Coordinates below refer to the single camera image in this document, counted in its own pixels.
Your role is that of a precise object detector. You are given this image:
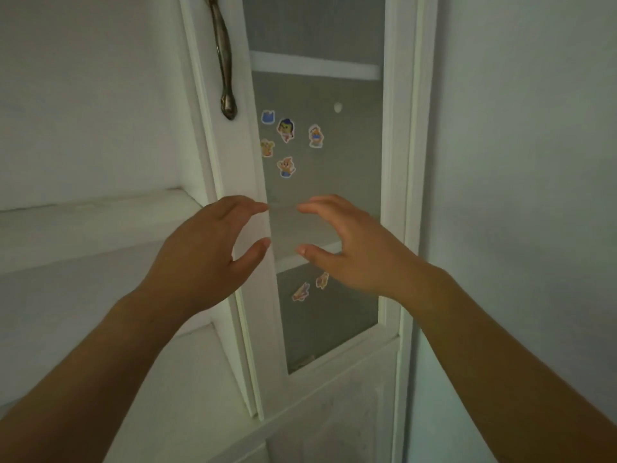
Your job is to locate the person's right hand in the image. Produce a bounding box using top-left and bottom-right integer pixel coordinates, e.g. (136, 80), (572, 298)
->
(295, 194), (446, 316)

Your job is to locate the person's left hand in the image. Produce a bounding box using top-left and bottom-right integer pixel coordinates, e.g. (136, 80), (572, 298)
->
(136, 195), (272, 324)

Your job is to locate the person's left forearm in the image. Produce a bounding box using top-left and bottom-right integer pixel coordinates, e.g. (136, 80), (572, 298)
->
(0, 290), (180, 463)

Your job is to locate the person's right forearm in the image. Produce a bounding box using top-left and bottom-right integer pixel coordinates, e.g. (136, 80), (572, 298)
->
(404, 266), (617, 463)

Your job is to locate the white shelf behind glass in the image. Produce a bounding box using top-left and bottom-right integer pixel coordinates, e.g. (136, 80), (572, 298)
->
(274, 240), (344, 275)
(249, 50), (382, 82)

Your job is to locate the white glass-paned cabinet door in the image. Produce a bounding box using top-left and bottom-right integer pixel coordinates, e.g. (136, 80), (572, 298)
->
(178, 0), (417, 463)

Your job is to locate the white open cabinet shelf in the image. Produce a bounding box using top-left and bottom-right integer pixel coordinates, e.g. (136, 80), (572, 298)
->
(0, 188), (205, 276)

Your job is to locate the white cabinet frame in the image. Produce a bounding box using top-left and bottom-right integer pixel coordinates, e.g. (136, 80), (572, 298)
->
(393, 0), (440, 463)

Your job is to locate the ornate brass door handle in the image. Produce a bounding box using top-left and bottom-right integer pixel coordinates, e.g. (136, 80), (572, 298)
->
(202, 0), (238, 121)

